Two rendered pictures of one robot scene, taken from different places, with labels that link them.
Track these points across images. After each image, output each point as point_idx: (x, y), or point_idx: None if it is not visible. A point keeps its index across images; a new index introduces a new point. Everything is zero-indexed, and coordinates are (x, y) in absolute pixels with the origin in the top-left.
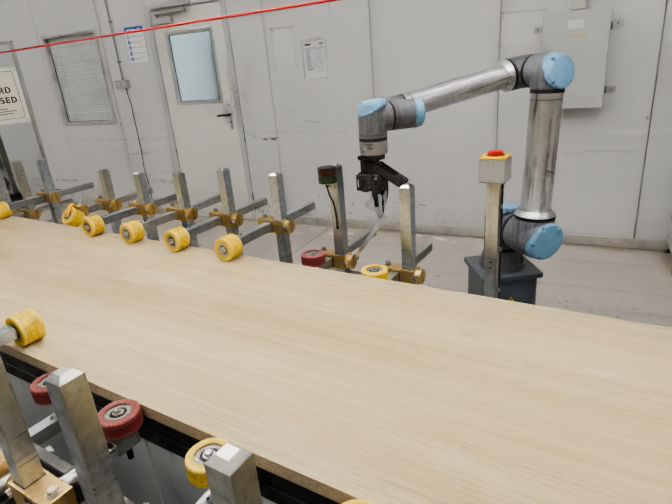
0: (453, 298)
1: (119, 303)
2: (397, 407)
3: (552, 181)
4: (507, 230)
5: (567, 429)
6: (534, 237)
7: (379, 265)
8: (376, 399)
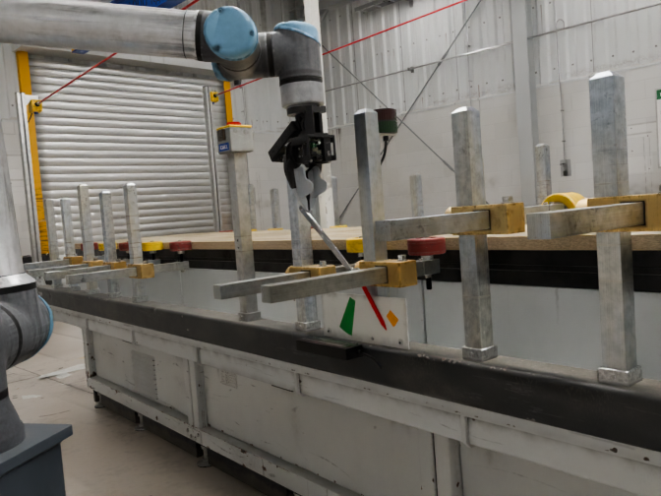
0: (320, 238)
1: None
2: None
3: None
4: (24, 322)
5: (344, 230)
6: (48, 305)
7: (352, 238)
8: None
